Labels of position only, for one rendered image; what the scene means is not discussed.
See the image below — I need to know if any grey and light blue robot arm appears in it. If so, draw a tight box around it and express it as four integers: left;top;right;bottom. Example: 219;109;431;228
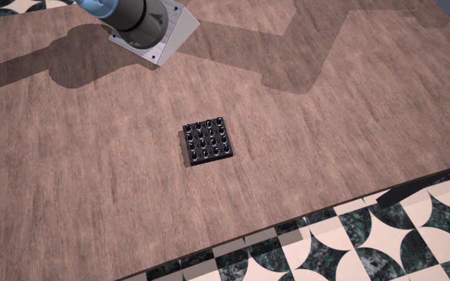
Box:
75;0;168;49

